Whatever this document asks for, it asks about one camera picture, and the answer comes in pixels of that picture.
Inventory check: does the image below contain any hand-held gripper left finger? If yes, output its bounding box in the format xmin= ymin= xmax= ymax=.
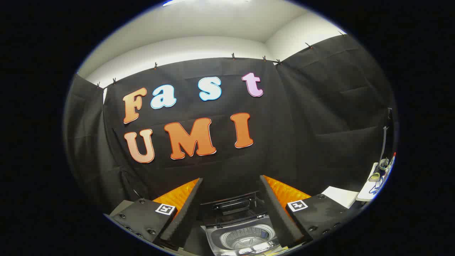
xmin=104 ymin=177 xmax=204 ymax=251

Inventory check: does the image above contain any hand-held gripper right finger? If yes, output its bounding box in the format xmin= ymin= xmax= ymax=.
xmin=259 ymin=174 xmax=352 ymax=249

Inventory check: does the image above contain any transparent washing machine lid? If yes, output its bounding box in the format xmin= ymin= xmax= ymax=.
xmin=199 ymin=191 xmax=268 ymax=227

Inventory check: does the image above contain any grey washing machine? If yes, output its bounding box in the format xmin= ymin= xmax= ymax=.
xmin=204 ymin=213 xmax=285 ymax=256

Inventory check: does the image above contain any white flat board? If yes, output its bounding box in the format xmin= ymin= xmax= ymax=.
xmin=322 ymin=186 xmax=359 ymax=209

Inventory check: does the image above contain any grey platform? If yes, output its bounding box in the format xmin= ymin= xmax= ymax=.
xmin=109 ymin=200 xmax=135 ymax=216

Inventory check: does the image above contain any small white table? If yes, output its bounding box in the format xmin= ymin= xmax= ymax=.
xmin=357 ymin=162 xmax=391 ymax=202

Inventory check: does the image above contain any grey hose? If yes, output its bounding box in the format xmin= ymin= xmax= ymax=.
xmin=380 ymin=126 xmax=389 ymax=167

